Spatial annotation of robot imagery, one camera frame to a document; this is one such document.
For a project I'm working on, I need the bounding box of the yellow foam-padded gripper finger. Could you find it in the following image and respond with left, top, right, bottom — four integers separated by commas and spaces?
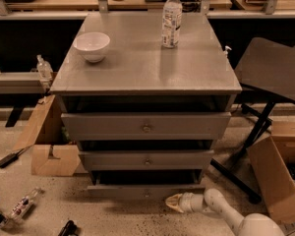
165, 194, 183, 213

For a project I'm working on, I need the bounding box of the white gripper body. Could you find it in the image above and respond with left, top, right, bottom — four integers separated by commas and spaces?
180, 193, 207, 212

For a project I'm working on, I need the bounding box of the grey bottom drawer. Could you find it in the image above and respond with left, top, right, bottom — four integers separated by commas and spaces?
86, 170, 207, 202

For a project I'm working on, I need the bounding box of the grey drawer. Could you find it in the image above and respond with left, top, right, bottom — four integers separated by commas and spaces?
61, 112, 230, 141
86, 170, 207, 202
79, 150, 213, 171

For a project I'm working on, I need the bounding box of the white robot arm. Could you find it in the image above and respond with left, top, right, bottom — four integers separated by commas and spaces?
165, 189, 285, 236

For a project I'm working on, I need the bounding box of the grey top drawer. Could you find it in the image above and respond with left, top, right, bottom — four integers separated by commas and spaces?
61, 112, 230, 141

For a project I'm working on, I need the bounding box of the grey wooden drawer cabinet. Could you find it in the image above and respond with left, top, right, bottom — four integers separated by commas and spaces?
49, 11, 243, 202

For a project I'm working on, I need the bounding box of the grey middle drawer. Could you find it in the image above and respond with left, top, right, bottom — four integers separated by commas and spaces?
79, 150, 213, 171

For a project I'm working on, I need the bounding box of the open cardboard box right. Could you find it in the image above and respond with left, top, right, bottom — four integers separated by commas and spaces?
247, 121, 295, 224

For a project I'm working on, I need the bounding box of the black object bottom floor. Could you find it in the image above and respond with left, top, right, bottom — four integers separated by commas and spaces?
58, 220, 78, 236

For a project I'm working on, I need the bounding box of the cardboard box left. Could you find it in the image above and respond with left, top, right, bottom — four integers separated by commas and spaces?
13, 95, 86, 177

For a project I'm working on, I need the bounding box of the plastic bottle on floor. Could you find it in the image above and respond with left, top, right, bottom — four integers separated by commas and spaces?
0, 187, 43, 229

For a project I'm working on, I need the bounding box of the white pump dispenser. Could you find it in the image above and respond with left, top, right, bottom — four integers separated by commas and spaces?
223, 45, 232, 58

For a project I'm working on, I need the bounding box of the black folding side table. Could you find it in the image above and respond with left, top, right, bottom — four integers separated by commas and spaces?
210, 37, 295, 204

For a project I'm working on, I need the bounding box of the black power adapter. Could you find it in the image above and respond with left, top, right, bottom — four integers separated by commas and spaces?
0, 148, 28, 168

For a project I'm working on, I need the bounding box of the white ceramic bowl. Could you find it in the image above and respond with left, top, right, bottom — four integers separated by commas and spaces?
73, 32, 110, 63

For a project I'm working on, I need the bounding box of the small clear bottle on shelf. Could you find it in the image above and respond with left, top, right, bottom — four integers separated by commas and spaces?
36, 55, 53, 80

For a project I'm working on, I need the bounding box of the clear plastic water bottle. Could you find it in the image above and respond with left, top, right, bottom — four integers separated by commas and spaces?
161, 0, 182, 48

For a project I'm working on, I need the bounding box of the grey low shelf left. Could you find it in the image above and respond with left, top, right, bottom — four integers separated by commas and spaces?
0, 72, 50, 94

